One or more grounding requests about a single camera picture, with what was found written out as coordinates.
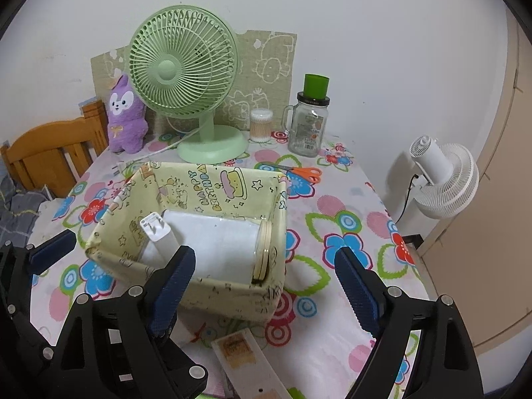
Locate clear cotton swab container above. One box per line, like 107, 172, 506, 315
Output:
249, 108, 275, 143

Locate beige tape roll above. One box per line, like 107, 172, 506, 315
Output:
251, 220, 273, 287

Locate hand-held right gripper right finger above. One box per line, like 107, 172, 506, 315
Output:
333, 246, 486, 399

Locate white box with orange label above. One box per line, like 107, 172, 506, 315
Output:
211, 328, 292, 399

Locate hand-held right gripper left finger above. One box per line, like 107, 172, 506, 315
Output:
52, 244, 209, 399

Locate purple plush toy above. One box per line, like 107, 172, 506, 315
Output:
107, 74, 147, 154

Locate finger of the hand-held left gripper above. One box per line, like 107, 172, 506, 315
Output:
0, 230, 78, 300
0, 303, 56, 385

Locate grey plaid cloth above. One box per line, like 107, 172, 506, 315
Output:
0, 175, 51, 250

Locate white charger plug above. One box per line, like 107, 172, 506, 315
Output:
139, 212, 180, 267

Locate flowered tablecloth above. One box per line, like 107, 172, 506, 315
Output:
27, 129, 435, 399

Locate yellow printed storage box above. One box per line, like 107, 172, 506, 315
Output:
85, 161, 289, 324

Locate glass jar with green lid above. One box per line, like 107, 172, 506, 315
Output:
284, 73, 331, 159

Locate white fan power cable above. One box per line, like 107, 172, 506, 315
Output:
114, 127, 204, 174

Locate beige printed backdrop board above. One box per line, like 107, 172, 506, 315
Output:
90, 29, 298, 134

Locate black fan cable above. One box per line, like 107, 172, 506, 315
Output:
393, 172, 418, 223

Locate orange handled scissors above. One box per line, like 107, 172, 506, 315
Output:
261, 162, 323, 184

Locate wooden chair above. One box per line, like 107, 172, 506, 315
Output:
8, 100, 109, 198

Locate green desk fan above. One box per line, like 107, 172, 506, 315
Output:
128, 5, 250, 165

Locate beige wooden door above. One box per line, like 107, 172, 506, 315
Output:
420, 8, 532, 354

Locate white clip fan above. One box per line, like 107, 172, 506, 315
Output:
409, 134, 479, 219

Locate black metal bracket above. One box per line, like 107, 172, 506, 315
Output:
401, 235, 425, 255

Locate white charger inside box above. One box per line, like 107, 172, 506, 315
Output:
143, 210, 262, 280

